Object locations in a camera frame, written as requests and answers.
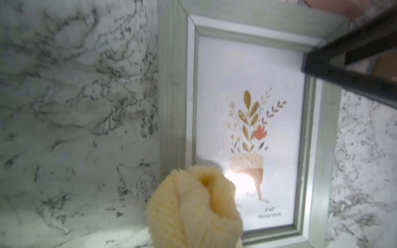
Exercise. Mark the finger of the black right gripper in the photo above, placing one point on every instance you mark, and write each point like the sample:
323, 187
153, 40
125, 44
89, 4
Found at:
370, 41

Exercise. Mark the grey-green picture frame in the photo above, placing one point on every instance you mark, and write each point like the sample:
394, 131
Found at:
232, 95

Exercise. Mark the yellow cleaning cloth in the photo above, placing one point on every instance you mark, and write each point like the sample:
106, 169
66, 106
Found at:
195, 208

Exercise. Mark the pink picture frame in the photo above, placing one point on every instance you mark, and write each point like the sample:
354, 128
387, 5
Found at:
352, 9

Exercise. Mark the tan wooden picture frame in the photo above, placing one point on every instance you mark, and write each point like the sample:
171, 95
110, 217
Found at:
386, 66

